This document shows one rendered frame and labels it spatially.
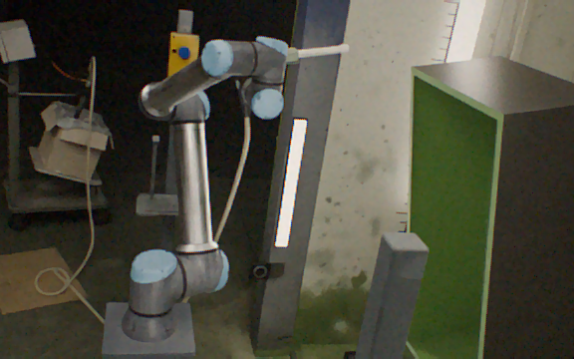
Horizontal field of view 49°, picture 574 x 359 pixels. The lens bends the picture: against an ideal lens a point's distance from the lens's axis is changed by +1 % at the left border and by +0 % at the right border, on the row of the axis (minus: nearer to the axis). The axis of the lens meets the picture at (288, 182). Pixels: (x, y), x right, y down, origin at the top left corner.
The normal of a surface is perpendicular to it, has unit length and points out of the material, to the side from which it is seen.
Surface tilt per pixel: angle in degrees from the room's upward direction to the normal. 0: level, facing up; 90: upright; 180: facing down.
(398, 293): 90
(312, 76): 90
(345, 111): 90
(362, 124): 90
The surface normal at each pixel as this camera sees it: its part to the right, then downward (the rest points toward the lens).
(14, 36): 0.44, 0.38
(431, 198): 0.24, 0.38
